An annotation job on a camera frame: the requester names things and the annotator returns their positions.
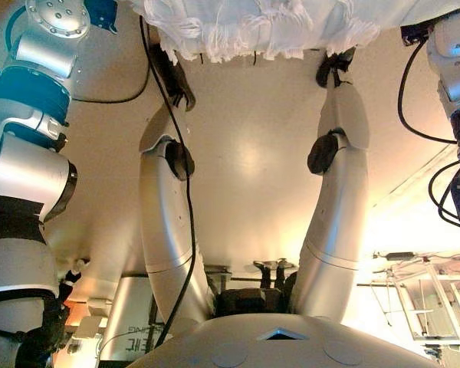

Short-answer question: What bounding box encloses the dark left robot hand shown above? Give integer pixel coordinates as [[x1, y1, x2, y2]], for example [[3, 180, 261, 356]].
[[84, 0, 119, 35]]

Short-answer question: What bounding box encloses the dark right robot hand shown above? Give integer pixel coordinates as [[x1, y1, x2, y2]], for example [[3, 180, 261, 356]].
[[400, 21, 436, 47]]

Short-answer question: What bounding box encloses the white fringed towel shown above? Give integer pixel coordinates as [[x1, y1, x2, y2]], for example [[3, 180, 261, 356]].
[[132, 0, 460, 64]]

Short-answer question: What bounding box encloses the silver right robot leg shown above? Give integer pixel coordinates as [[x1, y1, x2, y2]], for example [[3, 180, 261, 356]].
[[289, 48, 371, 327]]

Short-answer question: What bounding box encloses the silver robot leg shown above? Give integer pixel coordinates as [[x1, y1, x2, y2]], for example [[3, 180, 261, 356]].
[[289, 48, 371, 327], [137, 41, 215, 327]]

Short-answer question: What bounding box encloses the silver left robot leg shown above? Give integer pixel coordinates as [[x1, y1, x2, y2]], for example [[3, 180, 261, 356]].
[[137, 41, 215, 327]]

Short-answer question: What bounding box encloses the silver panel with lettering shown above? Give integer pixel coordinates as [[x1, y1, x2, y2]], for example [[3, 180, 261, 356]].
[[98, 275, 170, 363]]

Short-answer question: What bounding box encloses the small white box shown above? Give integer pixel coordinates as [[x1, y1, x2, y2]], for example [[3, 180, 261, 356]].
[[77, 314, 109, 339]]

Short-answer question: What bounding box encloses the dark brown box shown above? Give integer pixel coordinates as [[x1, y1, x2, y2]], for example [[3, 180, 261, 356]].
[[213, 287, 291, 317]]

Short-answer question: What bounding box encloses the grey robot torso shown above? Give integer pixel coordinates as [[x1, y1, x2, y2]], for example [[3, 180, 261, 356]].
[[126, 312, 442, 368]]

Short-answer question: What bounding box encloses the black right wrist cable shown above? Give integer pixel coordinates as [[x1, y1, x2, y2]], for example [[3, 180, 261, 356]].
[[396, 38, 459, 146]]

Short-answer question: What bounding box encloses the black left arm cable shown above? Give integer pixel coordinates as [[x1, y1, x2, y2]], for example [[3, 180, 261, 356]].
[[67, 57, 155, 105]]

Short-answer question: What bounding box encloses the black right elbow cable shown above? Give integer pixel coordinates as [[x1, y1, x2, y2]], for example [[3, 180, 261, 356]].
[[428, 160, 460, 233]]

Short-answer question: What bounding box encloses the long black cable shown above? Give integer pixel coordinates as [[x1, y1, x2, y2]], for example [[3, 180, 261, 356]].
[[139, 15, 197, 342]]

